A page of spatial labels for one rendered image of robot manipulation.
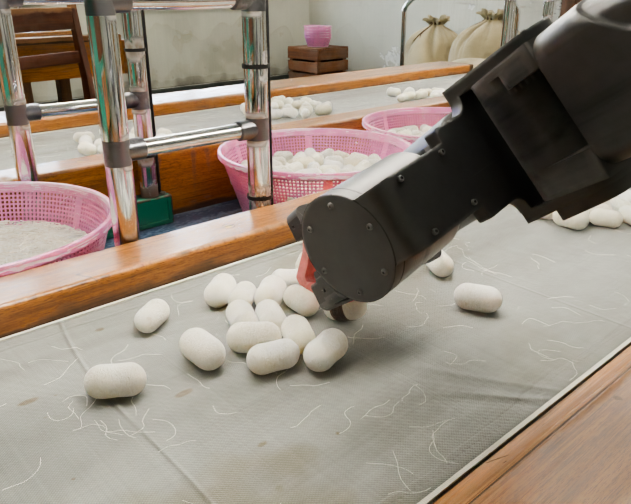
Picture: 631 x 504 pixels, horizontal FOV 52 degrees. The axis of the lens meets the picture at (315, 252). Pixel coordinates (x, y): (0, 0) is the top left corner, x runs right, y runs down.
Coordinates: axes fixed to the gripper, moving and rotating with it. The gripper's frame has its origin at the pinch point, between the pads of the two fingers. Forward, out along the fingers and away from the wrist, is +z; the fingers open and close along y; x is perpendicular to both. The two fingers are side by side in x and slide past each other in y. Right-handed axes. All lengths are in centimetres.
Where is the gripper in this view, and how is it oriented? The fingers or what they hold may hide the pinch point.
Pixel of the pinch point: (307, 279)
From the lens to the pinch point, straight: 50.0
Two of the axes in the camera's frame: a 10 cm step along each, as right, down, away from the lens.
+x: 4.4, 8.9, -1.5
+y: -7.5, 2.7, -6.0
